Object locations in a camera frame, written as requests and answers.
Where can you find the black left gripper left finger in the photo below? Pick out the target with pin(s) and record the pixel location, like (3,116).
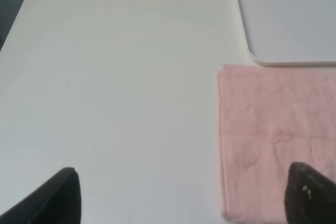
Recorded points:
(58,200)

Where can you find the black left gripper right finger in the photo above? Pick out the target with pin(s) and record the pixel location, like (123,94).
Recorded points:
(309,196)

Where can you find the pink towel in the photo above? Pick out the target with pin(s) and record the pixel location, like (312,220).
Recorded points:
(268,119)

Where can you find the white plastic tray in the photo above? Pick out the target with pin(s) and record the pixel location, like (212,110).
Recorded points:
(289,32)

